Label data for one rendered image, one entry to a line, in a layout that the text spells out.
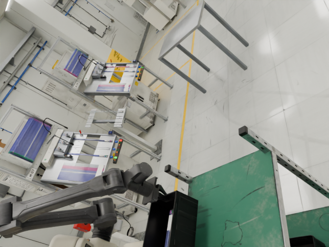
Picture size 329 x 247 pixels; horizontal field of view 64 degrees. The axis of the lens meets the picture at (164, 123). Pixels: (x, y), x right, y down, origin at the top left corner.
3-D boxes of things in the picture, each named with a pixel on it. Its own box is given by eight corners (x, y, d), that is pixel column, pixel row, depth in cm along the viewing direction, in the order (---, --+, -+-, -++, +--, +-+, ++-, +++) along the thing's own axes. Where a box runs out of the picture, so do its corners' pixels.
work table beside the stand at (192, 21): (247, 68, 303) (197, 24, 269) (203, 93, 354) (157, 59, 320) (248, 43, 327) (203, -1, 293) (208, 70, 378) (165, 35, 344)
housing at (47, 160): (67, 135, 343) (63, 129, 332) (52, 168, 312) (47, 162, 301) (61, 135, 344) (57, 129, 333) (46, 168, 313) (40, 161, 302)
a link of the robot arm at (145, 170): (105, 172, 97) (109, 193, 92) (122, 154, 91) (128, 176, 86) (131, 174, 105) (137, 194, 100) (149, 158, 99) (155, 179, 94)
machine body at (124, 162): (147, 166, 380) (110, 147, 354) (137, 214, 336) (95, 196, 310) (124, 179, 422) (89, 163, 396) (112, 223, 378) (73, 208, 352)
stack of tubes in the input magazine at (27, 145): (51, 126, 328) (30, 115, 317) (33, 161, 296) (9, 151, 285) (48, 130, 336) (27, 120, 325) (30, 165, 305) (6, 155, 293)
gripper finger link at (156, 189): (174, 190, 106) (155, 182, 102) (172, 208, 102) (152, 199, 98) (164, 194, 111) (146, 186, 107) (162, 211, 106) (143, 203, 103)
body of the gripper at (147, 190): (159, 177, 104) (144, 170, 101) (154, 202, 98) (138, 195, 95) (150, 182, 109) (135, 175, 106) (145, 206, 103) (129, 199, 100)
